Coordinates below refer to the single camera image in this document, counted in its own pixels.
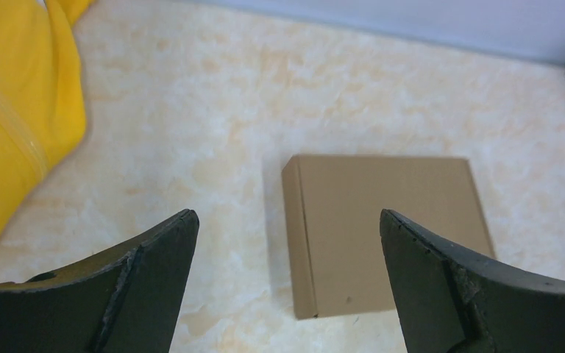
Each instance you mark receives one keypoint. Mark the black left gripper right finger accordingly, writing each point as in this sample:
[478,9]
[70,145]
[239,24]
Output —
[452,299]

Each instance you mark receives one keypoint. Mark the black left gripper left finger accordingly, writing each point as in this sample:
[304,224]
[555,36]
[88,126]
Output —
[124,299]

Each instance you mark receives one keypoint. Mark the brown cardboard box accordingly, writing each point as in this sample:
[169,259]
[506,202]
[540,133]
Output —
[332,211]

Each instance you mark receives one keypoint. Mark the yellow jacket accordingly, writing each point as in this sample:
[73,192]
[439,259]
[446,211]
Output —
[42,109]

